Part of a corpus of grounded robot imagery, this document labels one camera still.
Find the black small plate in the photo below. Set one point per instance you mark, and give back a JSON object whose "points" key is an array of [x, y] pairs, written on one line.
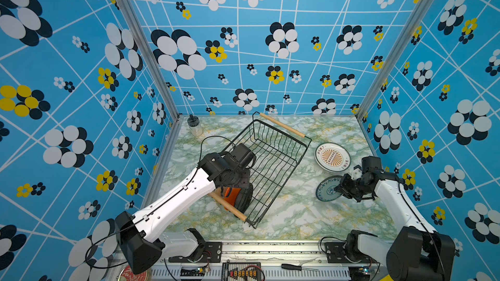
{"points": [[244, 198]]}

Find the grey-green small plate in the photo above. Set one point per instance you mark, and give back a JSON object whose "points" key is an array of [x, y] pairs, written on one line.
{"points": [[326, 190]]}

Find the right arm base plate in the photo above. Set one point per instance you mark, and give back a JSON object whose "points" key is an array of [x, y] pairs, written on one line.
{"points": [[335, 253]]}

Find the black terminal power board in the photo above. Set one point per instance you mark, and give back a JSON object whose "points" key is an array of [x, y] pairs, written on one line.
{"points": [[242, 271]]}

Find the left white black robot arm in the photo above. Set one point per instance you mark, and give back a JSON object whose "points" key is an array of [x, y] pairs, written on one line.
{"points": [[142, 237]]}

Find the white plate orange sunburst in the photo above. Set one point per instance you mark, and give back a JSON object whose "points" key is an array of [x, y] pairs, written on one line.
{"points": [[332, 157]]}

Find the black screwdriver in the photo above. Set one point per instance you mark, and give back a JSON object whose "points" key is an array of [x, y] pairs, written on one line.
{"points": [[292, 267]]}

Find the small green circuit board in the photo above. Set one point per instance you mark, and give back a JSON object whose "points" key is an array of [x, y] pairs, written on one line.
{"points": [[193, 271]]}

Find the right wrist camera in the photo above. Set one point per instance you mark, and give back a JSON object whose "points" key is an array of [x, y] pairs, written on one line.
{"points": [[357, 172]]}

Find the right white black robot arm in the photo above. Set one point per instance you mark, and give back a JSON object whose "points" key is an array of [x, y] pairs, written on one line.
{"points": [[419, 252]]}

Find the black wire dish rack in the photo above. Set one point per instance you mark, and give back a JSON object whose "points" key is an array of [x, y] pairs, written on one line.
{"points": [[278, 150]]}

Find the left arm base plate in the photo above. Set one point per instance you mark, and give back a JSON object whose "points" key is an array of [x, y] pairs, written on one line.
{"points": [[208, 252]]}

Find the red round tin lid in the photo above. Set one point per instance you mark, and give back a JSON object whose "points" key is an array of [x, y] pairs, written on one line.
{"points": [[127, 275]]}

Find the clear jar black lid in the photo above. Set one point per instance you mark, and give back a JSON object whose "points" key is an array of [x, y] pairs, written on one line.
{"points": [[194, 125]]}

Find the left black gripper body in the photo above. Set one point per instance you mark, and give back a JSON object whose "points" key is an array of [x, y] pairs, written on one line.
{"points": [[243, 178]]}

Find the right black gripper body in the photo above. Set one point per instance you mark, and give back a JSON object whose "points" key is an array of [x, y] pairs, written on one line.
{"points": [[353, 188]]}

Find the orange small plate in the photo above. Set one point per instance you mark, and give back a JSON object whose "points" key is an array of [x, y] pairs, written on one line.
{"points": [[230, 194]]}

